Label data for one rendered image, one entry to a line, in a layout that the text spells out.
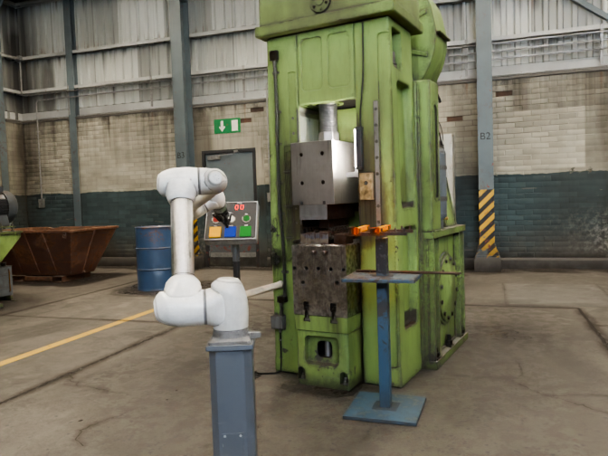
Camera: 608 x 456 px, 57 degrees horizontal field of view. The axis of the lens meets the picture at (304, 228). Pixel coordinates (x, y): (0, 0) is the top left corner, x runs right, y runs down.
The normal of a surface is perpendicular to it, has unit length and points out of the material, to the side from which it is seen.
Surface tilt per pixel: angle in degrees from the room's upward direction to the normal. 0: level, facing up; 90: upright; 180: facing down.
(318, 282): 90
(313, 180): 90
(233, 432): 90
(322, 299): 90
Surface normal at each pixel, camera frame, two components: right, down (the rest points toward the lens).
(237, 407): 0.04, 0.05
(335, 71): -0.48, 0.06
